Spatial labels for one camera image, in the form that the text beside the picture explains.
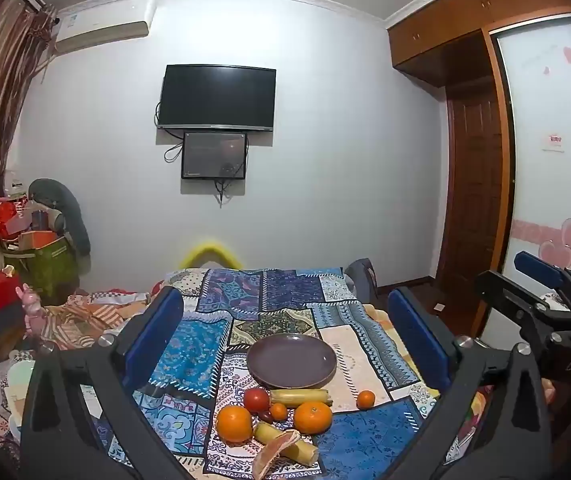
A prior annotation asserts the wooden wardrobe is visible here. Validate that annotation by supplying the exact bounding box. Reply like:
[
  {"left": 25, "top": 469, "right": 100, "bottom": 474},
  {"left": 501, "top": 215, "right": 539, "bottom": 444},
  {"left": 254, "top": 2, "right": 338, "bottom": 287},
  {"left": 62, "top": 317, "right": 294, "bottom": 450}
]
[{"left": 387, "top": 0, "right": 571, "bottom": 86}]

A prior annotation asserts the yellow fleece blanket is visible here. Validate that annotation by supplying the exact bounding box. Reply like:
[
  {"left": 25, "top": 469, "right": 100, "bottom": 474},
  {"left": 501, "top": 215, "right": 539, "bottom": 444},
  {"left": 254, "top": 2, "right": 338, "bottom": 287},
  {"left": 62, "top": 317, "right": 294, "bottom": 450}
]
[{"left": 363, "top": 302, "right": 396, "bottom": 331}]

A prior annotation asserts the pink toy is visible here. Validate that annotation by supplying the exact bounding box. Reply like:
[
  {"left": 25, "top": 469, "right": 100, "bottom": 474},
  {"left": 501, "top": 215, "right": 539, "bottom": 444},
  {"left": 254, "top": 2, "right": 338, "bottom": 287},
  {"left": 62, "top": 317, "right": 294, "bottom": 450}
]
[{"left": 15, "top": 283, "right": 48, "bottom": 341}]

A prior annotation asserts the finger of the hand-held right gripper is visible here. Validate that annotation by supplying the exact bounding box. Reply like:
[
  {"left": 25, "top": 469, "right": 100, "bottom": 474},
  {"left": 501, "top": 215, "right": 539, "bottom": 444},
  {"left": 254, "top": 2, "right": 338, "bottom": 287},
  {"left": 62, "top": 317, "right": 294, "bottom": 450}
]
[
  {"left": 474, "top": 270, "right": 571, "bottom": 339},
  {"left": 514, "top": 251, "right": 571, "bottom": 312}
]

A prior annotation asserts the pile of red boxes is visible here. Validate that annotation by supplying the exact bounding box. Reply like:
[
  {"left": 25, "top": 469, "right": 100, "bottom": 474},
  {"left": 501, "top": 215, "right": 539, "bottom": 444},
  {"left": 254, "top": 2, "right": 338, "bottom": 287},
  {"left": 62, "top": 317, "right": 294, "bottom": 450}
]
[{"left": 0, "top": 195, "right": 58, "bottom": 251}]

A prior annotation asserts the white sliding door with hearts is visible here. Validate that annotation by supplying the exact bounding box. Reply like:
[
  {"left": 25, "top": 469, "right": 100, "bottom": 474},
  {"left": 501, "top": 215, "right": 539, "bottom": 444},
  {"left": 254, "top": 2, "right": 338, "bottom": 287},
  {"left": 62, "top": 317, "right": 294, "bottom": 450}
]
[{"left": 475, "top": 15, "right": 571, "bottom": 351}]

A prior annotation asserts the large orange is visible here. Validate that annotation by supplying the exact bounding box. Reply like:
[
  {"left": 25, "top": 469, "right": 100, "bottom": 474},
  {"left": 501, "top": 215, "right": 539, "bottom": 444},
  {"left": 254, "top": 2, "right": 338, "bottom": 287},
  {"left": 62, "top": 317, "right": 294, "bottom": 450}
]
[
  {"left": 216, "top": 405, "right": 255, "bottom": 444},
  {"left": 294, "top": 401, "right": 333, "bottom": 435}
]

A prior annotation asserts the yellow curved object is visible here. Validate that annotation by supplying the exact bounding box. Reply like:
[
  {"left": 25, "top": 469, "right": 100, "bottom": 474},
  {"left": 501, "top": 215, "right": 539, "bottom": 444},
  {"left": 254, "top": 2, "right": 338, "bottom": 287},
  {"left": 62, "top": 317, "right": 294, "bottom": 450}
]
[{"left": 180, "top": 241, "right": 241, "bottom": 270}]

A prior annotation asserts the grey plush toy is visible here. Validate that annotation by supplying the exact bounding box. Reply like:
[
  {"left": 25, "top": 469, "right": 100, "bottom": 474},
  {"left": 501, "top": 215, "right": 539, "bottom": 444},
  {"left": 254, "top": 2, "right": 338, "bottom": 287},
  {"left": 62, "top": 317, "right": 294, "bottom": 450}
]
[{"left": 28, "top": 178, "right": 91, "bottom": 256}]

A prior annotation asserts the green box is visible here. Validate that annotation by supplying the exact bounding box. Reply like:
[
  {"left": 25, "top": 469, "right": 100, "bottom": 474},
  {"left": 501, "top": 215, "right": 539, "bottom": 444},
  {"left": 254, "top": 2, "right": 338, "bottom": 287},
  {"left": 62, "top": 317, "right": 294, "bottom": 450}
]
[{"left": 2, "top": 237, "right": 78, "bottom": 301}]

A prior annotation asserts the grey backpack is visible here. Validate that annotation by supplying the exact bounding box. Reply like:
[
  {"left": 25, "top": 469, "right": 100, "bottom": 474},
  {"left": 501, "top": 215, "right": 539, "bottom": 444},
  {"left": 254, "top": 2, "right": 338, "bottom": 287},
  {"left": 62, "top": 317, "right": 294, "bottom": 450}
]
[{"left": 344, "top": 258, "right": 379, "bottom": 303}]

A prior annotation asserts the blue patchwork blanket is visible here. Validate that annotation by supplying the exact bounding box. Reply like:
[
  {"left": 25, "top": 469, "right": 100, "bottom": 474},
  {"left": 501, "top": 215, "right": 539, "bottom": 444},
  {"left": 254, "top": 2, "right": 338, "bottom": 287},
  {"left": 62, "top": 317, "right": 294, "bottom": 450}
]
[{"left": 80, "top": 266, "right": 441, "bottom": 478}]

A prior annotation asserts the pink grapefruit slice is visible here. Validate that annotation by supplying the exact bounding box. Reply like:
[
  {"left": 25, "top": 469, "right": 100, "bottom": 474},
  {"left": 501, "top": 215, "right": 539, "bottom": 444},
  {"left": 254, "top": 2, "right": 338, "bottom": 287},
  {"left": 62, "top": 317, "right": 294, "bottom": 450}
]
[{"left": 252, "top": 429, "right": 302, "bottom": 476}]

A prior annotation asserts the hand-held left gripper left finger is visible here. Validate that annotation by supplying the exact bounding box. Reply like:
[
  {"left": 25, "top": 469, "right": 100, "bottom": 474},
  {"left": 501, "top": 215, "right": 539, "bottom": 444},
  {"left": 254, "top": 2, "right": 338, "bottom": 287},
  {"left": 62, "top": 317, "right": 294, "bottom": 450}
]
[{"left": 19, "top": 285, "right": 201, "bottom": 480}]

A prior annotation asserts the orange striped cloth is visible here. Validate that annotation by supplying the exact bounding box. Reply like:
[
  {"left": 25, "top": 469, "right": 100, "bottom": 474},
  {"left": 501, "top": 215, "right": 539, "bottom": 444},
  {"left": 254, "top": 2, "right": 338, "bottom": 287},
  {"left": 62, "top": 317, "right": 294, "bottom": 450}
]
[{"left": 40, "top": 290, "right": 151, "bottom": 351}]

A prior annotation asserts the large wall television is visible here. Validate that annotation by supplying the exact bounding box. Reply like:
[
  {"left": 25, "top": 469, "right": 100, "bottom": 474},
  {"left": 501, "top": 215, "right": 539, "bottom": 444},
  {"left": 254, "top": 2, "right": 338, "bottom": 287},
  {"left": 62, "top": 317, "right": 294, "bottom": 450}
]
[{"left": 158, "top": 64, "right": 277, "bottom": 132}]

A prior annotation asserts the white air conditioner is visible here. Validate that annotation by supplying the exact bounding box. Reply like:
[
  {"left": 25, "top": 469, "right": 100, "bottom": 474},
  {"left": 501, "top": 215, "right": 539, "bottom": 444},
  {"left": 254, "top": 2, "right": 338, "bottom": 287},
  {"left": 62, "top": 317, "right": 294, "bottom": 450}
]
[{"left": 54, "top": 0, "right": 157, "bottom": 55}]

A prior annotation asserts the wooden door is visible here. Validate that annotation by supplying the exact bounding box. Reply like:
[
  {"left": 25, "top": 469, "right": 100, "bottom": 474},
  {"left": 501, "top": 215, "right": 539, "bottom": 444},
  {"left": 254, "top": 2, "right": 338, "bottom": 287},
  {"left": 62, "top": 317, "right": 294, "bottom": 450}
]
[{"left": 445, "top": 85, "right": 507, "bottom": 283}]

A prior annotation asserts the yellow banana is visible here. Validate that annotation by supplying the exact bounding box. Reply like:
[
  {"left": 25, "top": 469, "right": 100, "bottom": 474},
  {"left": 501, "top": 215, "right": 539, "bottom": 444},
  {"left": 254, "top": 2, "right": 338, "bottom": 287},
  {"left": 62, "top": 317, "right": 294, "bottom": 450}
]
[{"left": 269, "top": 388, "right": 333, "bottom": 408}]

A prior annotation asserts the red tomato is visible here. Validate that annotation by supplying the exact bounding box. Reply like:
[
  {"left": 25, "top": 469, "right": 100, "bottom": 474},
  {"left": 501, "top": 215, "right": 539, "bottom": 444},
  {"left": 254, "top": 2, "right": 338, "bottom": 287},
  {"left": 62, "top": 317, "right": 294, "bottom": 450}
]
[{"left": 243, "top": 388, "right": 271, "bottom": 415}]

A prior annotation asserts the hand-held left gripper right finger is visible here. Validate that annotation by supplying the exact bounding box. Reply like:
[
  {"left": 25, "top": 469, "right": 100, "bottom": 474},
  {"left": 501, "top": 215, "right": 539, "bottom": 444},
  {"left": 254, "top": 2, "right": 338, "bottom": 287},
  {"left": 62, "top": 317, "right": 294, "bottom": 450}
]
[{"left": 385, "top": 286, "right": 553, "bottom": 480}]

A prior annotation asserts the small wall monitor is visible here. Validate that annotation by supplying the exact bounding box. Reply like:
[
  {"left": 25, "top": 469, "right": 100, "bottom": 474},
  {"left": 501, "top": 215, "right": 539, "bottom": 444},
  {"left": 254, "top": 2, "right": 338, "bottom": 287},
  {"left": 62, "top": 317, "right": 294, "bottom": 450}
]
[{"left": 181, "top": 131, "right": 248, "bottom": 181}]

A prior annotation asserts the dark purple plate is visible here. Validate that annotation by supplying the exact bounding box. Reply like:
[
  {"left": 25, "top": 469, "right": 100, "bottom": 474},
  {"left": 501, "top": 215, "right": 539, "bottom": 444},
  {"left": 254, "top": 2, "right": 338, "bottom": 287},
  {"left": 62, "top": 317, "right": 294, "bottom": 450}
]
[{"left": 246, "top": 333, "right": 337, "bottom": 390}]

